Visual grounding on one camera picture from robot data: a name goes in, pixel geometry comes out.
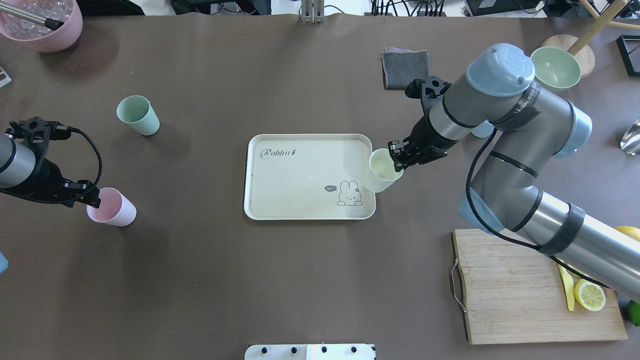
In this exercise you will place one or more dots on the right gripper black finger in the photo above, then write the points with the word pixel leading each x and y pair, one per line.
pixel 398 154

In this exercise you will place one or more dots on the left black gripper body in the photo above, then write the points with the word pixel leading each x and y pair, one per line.
pixel 45 180

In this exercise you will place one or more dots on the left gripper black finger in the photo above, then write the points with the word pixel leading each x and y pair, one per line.
pixel 92 198

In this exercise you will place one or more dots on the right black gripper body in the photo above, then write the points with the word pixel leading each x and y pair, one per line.
pixel 425 137

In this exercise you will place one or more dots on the pink plastic cup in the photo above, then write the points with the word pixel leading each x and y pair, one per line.
pixel 114 208

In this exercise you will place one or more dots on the pale yellow plastic cup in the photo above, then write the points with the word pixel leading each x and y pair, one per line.
pixel 380 173

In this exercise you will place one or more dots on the light blue plastic cup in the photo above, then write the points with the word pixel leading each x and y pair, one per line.
pixel 484 130

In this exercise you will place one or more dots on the mint green plastic cup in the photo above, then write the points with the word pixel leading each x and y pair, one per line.
pixel 136 111

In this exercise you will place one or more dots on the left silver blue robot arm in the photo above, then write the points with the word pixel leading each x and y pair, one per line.
pixel 26 173

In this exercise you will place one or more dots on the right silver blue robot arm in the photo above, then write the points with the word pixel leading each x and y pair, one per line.
pixel 499 87

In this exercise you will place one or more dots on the cream rabbit serving tray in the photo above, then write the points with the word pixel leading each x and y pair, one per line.
pixel 308 177

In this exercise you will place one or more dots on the grey folded cloth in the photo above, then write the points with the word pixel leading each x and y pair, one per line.
pixel 400 66

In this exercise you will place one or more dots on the pink bowl with ice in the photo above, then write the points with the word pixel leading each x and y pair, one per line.
pixel 39 38

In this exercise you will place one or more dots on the pale green bowl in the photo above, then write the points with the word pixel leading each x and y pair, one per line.
pixel 555 69

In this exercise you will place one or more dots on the bamboo cutting board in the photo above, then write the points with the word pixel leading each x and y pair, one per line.
pixel 511 294

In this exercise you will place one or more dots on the wooden stand with round base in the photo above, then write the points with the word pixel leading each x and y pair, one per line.
pixel 578 47

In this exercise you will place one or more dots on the yellow plastic knife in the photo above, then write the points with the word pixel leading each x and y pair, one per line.
pixel 568 287

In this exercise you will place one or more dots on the lemon slice upper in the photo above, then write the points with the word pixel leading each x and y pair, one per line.
pixel 589 295

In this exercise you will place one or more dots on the whole yellow lemon upper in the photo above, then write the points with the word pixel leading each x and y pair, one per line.
pixel 630 231

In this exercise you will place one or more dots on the green lime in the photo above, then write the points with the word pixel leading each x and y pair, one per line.
pixel 633 312

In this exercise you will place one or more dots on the metal scoop handle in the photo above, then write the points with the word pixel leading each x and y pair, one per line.
pixel 19 12

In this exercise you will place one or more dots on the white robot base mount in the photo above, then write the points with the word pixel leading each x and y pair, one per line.
pixel 317 351

